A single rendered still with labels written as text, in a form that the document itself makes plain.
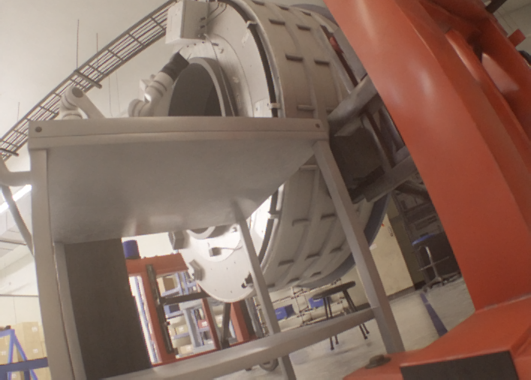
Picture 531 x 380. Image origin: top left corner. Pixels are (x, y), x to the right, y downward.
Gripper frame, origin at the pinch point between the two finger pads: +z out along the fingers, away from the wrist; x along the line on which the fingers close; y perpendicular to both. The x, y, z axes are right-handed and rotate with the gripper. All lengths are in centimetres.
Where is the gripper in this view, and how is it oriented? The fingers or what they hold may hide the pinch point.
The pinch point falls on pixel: (187, 49)
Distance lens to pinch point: 156.4
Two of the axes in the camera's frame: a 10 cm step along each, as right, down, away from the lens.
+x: -6.1, -5.6, -5.7
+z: 4.5, -8.3, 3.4
